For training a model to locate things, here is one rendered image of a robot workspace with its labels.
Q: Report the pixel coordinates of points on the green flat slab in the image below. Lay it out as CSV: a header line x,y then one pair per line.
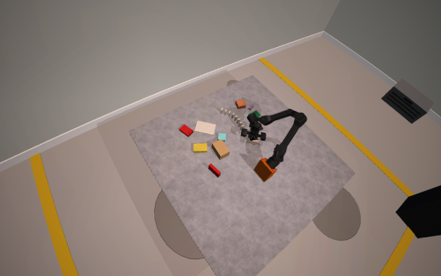
x,y
256,112

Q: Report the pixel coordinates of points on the yellow flat block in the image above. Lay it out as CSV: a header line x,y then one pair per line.
x,y
200,148

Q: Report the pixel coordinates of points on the teal rectangular block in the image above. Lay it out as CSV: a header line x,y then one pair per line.
x,y
222,136

